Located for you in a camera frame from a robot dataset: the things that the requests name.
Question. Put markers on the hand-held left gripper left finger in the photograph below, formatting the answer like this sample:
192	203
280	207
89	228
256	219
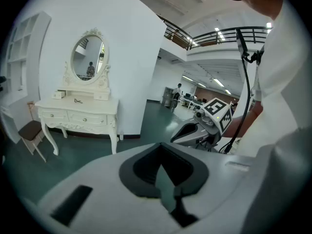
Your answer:
102	174

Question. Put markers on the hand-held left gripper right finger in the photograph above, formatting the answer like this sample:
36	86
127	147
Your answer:
219	179

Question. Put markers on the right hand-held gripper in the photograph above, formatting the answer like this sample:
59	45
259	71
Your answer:
217	116

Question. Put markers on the white dressing table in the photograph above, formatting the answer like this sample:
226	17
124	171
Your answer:
80	107

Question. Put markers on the white small drawer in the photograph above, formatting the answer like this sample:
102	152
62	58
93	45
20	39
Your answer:
58	95
101	97

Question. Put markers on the person's right forearm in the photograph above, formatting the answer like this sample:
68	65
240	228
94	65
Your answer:
237	125

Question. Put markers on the gray cabinet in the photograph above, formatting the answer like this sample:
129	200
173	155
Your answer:
167	97

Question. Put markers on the small white bottle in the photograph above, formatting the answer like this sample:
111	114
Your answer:
121	135

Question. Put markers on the group of ceiling light strips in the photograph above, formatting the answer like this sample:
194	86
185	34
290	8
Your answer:
218	82

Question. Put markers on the wooden chair with brown seat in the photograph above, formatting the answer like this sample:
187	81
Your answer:
30	130

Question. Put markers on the person's white shirt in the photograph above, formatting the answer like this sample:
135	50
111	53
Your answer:
280	94

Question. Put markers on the black balcony railing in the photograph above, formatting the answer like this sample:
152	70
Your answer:
219	36

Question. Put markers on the black chest-mounted device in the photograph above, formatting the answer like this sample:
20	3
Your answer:
241	41

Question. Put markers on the white desk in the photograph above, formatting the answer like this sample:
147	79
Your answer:
9	121

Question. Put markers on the white bookshelf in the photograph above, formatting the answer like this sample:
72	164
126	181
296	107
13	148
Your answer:
31	52

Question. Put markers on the person's head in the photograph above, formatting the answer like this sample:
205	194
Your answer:
258	1

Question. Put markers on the black mount clamp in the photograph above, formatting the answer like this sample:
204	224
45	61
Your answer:
253	57

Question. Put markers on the oval mirror with ornate frame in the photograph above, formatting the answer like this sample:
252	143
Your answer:
87	57

